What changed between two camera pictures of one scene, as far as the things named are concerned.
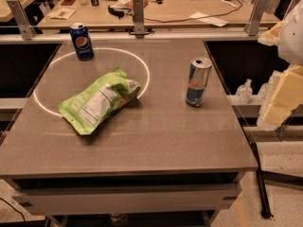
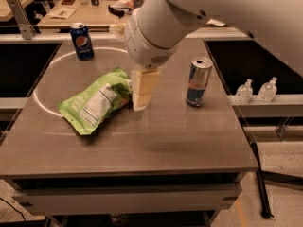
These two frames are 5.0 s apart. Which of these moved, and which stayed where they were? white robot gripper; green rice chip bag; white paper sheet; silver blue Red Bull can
Moved: white robot gripper
Stayed: silver blue Red Bull can; green rice chip bag; white paper sheet
